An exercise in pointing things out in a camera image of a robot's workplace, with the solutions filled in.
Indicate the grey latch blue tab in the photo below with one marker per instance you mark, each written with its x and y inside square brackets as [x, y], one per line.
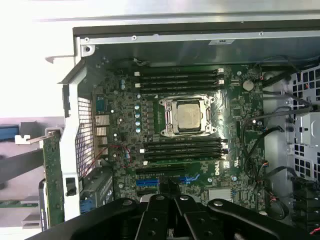
[87, 205]

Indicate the coin cell battery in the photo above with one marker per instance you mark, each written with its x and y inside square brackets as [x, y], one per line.
[248, 85]

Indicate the green motherboard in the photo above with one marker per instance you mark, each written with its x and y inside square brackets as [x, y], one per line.
[225, 130]

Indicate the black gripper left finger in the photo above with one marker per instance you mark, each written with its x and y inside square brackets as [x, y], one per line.
[155, 220]

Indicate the metal drive cage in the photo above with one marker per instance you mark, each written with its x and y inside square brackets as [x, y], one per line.
[307, 125]

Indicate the blue expansion slot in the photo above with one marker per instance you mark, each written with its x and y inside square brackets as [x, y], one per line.
[147, 182]

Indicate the silver CPU in socket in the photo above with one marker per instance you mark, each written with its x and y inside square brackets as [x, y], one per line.
[170, 110]

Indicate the black PC case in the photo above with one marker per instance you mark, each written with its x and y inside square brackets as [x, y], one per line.
[175, 52]

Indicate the hard disk blue carrier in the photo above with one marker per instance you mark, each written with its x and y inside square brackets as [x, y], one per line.
[8, 130]

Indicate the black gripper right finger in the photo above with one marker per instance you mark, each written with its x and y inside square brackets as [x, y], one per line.
[195, 222]

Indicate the black RAM slot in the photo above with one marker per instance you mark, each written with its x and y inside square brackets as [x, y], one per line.
[178, 72]
[178, 78]
[182, 155]
[178, 88]
[178, 83]
[182, 148]
[182, 142]

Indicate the silver chipset heatsink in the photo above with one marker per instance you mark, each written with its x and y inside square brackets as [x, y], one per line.
[220, 194]

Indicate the grey parts rack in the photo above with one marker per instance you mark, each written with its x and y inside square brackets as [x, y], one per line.
[28, 127]

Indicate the CPU with smeared lid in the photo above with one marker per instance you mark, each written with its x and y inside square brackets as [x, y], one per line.
[188, 116]

